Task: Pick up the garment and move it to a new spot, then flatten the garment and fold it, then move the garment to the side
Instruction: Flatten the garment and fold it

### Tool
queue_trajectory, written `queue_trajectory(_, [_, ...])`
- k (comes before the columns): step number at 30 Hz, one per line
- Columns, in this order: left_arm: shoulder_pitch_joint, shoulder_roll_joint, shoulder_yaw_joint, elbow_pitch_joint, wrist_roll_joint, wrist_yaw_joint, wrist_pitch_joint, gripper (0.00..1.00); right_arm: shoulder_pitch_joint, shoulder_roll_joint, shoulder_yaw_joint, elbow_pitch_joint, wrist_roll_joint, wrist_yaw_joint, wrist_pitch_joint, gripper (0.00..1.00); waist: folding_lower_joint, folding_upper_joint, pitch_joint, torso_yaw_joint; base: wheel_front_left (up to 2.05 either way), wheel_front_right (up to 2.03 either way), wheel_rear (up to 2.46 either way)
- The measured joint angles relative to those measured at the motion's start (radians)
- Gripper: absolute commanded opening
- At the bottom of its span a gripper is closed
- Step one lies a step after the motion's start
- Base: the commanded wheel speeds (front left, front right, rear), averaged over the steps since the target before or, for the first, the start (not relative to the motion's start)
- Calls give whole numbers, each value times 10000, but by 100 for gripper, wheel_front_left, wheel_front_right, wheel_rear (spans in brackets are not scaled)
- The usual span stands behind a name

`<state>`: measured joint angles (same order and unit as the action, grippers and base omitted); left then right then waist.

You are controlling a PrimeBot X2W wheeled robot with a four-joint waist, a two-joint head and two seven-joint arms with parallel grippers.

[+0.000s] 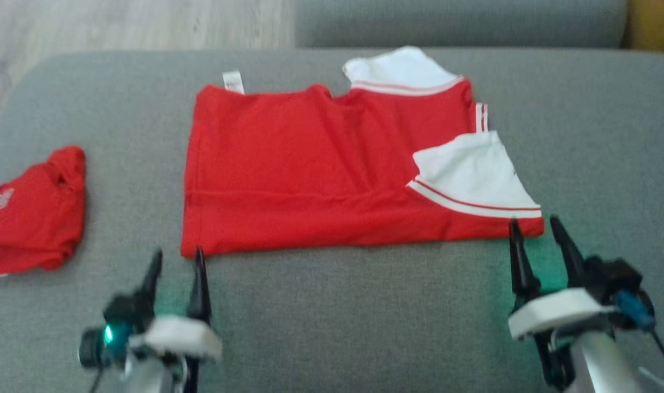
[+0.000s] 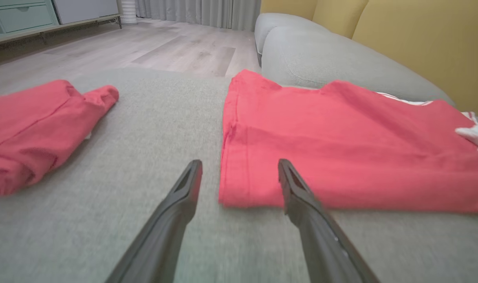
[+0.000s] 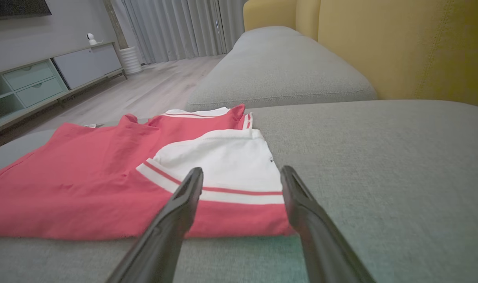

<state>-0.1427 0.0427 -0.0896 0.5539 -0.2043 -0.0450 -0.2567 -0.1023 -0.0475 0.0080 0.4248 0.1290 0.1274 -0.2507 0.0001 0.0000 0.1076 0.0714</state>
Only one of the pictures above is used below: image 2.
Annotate white ribbed round bin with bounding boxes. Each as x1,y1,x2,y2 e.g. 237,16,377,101
120,0,138,25

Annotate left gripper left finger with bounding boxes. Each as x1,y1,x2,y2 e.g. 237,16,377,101
105,159,203,283

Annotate red shorts white side panels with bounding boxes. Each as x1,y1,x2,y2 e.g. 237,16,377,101
0,79,120,196

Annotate yellow sofa back cushion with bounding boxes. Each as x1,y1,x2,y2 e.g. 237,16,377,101
352,0,478,118
313,0,370,40
260,0,318,21

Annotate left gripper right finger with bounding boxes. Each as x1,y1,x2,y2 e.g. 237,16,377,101
278,158,381,283

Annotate pale green sideboard cabinet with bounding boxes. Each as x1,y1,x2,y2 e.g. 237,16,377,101
0,0,123,50

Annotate large grey sofa chaise cushion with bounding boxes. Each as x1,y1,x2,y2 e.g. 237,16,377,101
0,68,478,283

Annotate grey pleated curtain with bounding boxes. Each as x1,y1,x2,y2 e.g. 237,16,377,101
135,0,262,31

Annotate grey sofa seat cushion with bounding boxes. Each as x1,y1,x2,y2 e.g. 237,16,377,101
255,13,330,67
261,27,457,109

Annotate red white basketball jersey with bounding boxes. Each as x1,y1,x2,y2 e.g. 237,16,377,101
218,70,478,214

